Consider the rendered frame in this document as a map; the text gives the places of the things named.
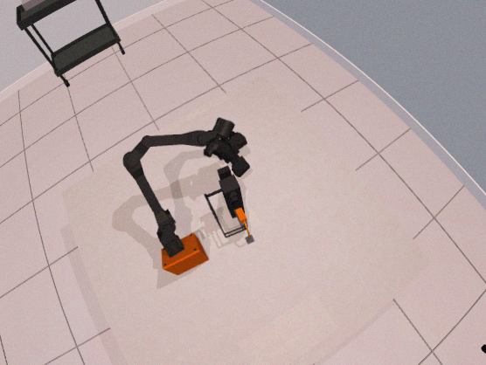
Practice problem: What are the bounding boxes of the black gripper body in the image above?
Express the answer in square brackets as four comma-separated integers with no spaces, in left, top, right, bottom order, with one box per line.
[218,139,250,177]

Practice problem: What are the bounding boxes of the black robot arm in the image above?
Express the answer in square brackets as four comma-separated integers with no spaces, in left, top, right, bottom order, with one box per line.
[123,118,247,258]

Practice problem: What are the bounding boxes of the orange power cord with plug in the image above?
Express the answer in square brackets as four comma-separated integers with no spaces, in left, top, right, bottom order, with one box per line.
[232,200,251,240]

